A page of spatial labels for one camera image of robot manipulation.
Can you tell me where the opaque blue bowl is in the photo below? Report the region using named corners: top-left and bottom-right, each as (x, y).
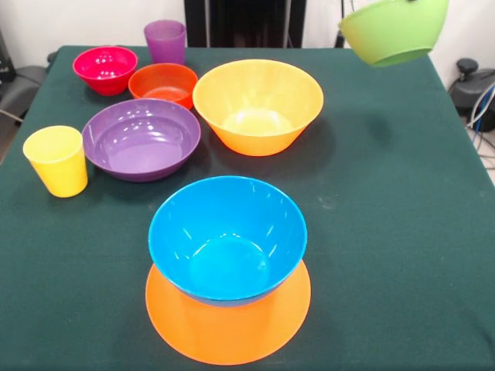
top-left (148, 175), bottom-right (309, 308)

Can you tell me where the large orange bowl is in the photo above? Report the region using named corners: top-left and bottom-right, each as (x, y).
top-left (192, 59), bottom-right (325, 157)
top-left (145, 258), bottom-right (312, 366)

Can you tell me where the green bowl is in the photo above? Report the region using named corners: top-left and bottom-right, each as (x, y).
top-left (339, 0), bottom-right (450, 68)

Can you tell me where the wide purple bowl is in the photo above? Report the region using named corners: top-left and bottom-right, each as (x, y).
top-left (81, 98), bottom-right (202, 182)

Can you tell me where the small red-orange bowl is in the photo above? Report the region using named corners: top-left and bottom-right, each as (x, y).
top-left (128, 63), bottom-right (199, 111)

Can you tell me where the dark green tablecloth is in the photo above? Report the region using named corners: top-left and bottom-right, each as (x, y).
top-left (0, 45), bottom-right (495, 371)

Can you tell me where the purple cup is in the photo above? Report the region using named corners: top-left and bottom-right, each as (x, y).
top-left (143, 19), bottom-right (187, 66)

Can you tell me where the pink bowl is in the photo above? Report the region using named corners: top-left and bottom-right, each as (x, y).
top-left (72, 46), bottom-right (138, 97)

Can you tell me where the yellow cup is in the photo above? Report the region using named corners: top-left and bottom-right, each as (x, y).
top-left (22, 125), bottom-right (89, 199)

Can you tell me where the black wall cable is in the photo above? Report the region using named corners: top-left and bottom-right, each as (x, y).
top-left (334, 0), bottom-right (359, 49)

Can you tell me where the bundle of floor cables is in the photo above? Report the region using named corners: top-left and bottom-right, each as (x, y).
top-left (466, 85), bottom-right (495, 159)

